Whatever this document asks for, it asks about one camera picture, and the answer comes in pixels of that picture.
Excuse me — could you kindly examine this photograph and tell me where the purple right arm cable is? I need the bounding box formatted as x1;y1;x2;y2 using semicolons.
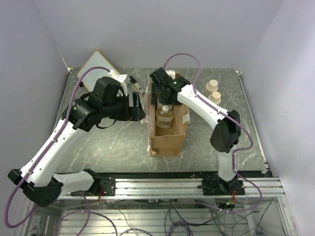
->
162;53;264;213

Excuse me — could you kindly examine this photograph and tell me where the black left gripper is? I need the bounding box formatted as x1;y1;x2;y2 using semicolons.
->
102;91;146;121

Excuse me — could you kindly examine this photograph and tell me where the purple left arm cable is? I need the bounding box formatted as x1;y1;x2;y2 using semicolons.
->
3;66;111;229

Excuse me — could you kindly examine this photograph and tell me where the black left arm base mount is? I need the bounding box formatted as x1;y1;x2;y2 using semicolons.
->
99;177;116;197

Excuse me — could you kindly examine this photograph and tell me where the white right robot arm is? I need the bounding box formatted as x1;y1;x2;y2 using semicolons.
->
150;67;241;195

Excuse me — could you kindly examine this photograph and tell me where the beige cap bottle front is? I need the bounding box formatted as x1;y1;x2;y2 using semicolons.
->
208;91;221;105

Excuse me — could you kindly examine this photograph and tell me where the small whiteboard with wooden frame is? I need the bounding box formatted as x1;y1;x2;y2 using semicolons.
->
77;50;121;90

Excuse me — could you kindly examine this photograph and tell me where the aluminium rail frame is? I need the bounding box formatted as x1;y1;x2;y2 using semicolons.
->
14;177;296;236

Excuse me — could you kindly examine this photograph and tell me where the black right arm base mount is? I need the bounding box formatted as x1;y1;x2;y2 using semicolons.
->
197;178;245;196

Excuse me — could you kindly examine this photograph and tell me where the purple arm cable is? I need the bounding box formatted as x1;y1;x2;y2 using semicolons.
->
162;53;264;213
3;66;111;229

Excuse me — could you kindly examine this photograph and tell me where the brown canvas bag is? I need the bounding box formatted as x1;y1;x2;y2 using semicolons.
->
144;80;190;156

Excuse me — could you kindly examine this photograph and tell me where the amber bottle white cap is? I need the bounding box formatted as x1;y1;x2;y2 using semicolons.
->
156;105;174;128

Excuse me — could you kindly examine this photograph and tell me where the black and white marker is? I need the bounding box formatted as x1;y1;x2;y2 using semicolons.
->
129;75;145;95

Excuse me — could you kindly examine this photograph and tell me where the beige cylinder bottle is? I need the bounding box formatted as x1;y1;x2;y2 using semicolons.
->
206;79;219;96

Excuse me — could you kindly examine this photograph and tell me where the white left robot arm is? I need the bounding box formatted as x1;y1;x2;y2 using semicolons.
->
8;70;145;207

